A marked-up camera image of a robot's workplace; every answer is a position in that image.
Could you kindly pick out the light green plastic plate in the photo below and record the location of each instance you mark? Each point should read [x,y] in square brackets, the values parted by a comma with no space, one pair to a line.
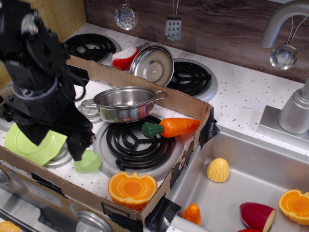
[17,142]

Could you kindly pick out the black front right burner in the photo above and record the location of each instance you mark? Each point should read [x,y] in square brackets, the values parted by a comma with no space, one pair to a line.
[124,148]

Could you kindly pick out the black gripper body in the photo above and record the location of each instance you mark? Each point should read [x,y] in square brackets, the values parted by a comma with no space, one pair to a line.
[50,106]

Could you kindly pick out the hanging steel ladle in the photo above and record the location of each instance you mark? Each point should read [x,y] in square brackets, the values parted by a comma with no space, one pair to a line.
[285,56]

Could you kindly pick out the brown cardboard fence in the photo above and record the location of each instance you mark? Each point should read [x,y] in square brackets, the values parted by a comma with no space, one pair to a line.
[28,178]

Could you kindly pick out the red toy apple slice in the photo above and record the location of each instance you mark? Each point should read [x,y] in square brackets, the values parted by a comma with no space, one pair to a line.
[257,216]

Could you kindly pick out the hanging steel skimmer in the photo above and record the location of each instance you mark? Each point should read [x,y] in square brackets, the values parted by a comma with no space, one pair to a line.
[126,16]

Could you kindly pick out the black back left burner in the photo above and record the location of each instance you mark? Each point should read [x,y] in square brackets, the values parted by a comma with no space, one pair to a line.
[93,47]

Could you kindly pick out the orange pumpkin half in sink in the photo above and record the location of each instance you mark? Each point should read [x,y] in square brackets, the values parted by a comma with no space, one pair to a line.
[294,204]

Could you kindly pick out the silver stove knob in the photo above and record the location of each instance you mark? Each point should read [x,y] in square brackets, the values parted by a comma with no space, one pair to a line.
[90,222]

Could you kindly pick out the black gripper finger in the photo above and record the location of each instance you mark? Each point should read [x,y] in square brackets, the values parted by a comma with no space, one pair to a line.
[78,143]

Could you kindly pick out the red white toy mushroom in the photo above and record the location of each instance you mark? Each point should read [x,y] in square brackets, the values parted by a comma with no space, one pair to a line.
[123,59]

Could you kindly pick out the yellow toy at bottom left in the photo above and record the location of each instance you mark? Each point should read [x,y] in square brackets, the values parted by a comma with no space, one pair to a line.
[7,226]

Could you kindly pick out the silver faucet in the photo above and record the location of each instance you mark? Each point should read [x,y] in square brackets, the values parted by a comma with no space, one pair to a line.
[291,123]

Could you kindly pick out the stainless steel pot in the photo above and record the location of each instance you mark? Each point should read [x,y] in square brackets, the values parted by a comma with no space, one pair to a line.
[124,104]

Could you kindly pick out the hanging steel slotted spatula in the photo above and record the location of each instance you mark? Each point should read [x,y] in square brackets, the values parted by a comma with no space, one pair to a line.
[173,27]

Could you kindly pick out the yellow toy corn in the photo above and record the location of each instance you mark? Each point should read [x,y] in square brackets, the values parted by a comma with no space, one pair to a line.
[218,171]

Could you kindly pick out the orange pumpkin half in fence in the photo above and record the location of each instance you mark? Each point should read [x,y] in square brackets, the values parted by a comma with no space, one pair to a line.
[132,190]

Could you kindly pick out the steel pot lid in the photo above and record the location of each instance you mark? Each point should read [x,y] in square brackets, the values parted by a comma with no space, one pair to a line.
[154,63]

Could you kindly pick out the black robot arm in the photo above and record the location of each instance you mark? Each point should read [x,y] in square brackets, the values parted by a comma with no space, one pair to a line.
[31,53]

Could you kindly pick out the black back right burner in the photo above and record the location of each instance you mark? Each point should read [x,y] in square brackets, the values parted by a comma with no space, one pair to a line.
[194,79]

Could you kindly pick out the orange toy carrot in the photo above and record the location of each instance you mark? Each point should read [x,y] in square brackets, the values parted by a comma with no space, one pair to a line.
[170,127]

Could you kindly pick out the red toy at bottom edge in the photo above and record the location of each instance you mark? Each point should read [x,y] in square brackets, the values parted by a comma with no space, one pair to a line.
[248,230]

